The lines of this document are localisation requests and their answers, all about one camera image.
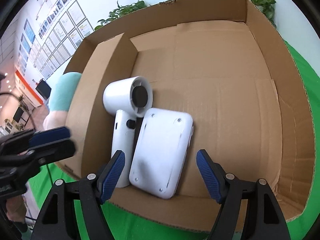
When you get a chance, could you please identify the large open cardboard tray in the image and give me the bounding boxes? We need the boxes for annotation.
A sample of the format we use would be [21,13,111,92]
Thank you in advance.
[57,0,315,232]

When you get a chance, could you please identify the pink plush pig toy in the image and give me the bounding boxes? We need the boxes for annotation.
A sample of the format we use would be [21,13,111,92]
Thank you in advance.
[43,72,81,130]

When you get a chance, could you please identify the blue wall poster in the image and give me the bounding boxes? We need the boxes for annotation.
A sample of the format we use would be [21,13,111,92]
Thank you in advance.
[24,20,35,44]

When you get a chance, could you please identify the framed certificates on wall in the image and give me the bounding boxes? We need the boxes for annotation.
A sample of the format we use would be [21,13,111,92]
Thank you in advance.
[17,0,94,81]

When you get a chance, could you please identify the white rounded device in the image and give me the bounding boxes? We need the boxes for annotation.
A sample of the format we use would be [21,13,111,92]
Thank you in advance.
[129,108,194,199]

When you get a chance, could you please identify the black monitor screen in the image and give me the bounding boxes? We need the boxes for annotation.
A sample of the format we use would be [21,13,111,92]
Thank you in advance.
[36,79,52,100]

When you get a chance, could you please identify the left potted plant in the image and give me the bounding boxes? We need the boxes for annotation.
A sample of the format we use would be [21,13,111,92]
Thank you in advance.
[94,1,148,30]

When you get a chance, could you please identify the white hair dryer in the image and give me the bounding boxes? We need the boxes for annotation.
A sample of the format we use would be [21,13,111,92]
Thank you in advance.
[103,76,153,188]

